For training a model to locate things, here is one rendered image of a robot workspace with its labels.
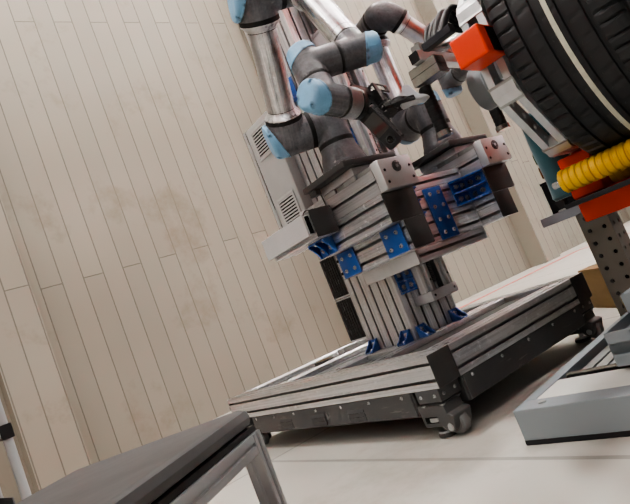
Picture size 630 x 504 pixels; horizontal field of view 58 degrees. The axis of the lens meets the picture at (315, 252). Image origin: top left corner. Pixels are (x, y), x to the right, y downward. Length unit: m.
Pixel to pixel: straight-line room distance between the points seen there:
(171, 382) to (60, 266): 1.10
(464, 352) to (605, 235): 0.78
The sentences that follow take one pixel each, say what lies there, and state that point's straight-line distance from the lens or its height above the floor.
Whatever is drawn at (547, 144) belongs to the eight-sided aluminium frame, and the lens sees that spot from 1.51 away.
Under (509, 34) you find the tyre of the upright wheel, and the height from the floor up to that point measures 0.83.
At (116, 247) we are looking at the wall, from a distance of 4.34.
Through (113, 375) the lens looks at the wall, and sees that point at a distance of 4.14.
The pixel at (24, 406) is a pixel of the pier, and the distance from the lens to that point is 3.80.
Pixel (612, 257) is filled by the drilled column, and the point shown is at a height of 0.24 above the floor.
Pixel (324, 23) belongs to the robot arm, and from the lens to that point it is 1.51.
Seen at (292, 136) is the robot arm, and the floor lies 0.96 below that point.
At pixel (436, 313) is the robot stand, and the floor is 0.28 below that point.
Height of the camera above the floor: 0.44
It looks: 6 degrees up
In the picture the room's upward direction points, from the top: 22 degrees counter-clockwise
